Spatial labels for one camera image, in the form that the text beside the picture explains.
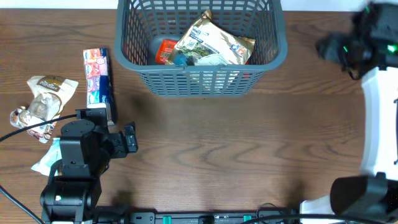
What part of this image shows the orange spaghetti packet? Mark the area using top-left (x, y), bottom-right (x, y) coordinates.
top-left (155, 39), bottom-right (178, 64)

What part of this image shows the gold foil food pouch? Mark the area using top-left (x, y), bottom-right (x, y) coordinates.
top-left (165, 9), bottom-right (256, 66)

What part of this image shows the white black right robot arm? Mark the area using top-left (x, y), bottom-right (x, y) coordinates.
top-left (299, 2), bottom-right (397, 223)

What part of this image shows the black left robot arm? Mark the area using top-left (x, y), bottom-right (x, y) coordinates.
top-left (40, 119), bottom-right (138, 223)

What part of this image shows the tissue pocket pack bundle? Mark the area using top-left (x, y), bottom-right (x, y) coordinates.
top-left (83, 48), bottom-right (116, 125)

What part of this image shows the small teal white sachet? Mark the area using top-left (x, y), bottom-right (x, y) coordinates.
top-left (31, 138), bottom-right (62, 176)

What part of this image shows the beige snack bag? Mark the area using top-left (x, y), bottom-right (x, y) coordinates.
top-left (10, 76), bottom-right (78, 129)

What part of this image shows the grey plastic basket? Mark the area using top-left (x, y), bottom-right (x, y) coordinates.
top-left (114, 0), bottom-right (288, 97)

